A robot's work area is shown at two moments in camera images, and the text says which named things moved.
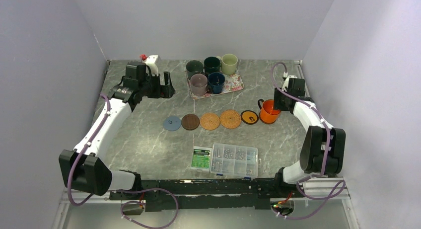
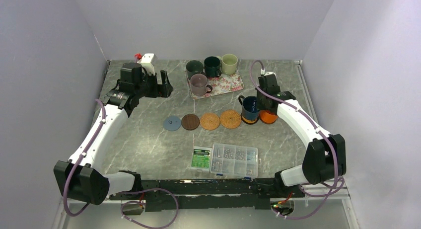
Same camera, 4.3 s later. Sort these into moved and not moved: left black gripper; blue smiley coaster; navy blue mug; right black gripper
Moved: navy blue mug; right black gripper
Not moved: blue smiley coaster; left black gripper
